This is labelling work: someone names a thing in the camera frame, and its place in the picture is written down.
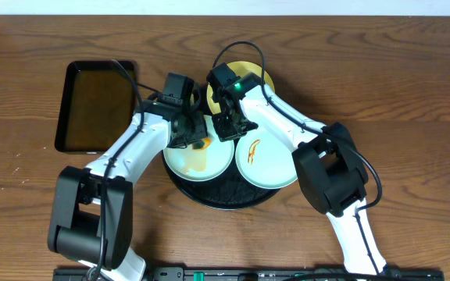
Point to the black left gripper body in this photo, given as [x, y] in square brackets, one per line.
[190, 135]

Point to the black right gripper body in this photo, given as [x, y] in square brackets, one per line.
[229, 128]

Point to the orange green scrub sponge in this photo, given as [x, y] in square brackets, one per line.
[202, 144]

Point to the mint green plate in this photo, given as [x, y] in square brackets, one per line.
[264, 161]
[203, 165]

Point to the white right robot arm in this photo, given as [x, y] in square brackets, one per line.
[331, 173]

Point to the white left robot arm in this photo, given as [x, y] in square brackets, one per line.
[92, 212]

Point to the round black serving tray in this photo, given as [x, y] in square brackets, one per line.
[229, 191]

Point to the black rectangular water tray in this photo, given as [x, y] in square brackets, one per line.
[96, 107]

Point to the yellow plate with stain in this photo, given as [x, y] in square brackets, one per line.
[240, 68]

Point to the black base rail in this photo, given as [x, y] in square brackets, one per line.
[331, 273]

